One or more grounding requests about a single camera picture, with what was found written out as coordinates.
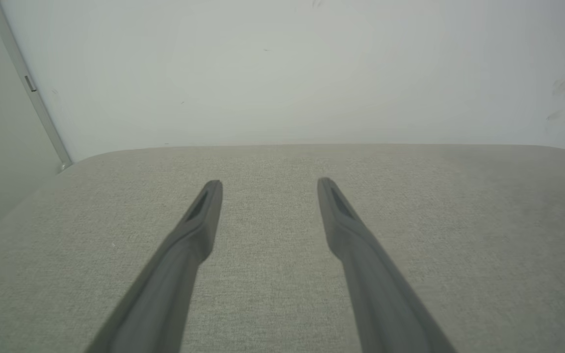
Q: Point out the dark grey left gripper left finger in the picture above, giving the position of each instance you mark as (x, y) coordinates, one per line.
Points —
(165, 289)

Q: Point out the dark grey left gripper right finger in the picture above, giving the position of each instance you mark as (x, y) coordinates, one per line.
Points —
(380, 294)

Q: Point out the grey fabric sofa cushion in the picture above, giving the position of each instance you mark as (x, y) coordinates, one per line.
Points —
(272, 235)

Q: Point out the grey metal wall strip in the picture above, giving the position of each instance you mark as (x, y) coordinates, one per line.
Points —
(32, 93)

